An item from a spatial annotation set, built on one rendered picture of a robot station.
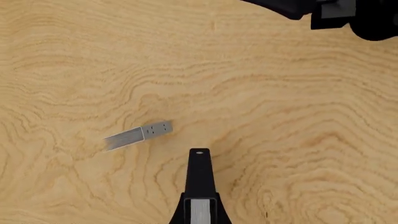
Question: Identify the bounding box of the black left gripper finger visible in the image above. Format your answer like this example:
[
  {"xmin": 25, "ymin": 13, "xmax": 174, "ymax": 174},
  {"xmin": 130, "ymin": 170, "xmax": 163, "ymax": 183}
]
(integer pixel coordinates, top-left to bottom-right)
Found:
[{"xmin": 169, "ymin": 147, "xmax": 233, "ymax": 224}]

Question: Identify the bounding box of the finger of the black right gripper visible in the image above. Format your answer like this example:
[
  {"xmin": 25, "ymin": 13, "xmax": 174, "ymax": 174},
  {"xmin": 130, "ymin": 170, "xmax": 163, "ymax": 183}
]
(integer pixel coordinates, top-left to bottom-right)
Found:
[{"xmin": 244, "ymin": 0, "xmax": 317, "ymax": 21}]

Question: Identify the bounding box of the small grey metal plate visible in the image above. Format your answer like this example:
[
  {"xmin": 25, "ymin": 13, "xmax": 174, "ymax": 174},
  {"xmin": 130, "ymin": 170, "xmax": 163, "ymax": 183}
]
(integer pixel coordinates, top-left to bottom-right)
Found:
[{"xmin": 103, "ymin": 119, "xmax": 174, "ymax": 152}]

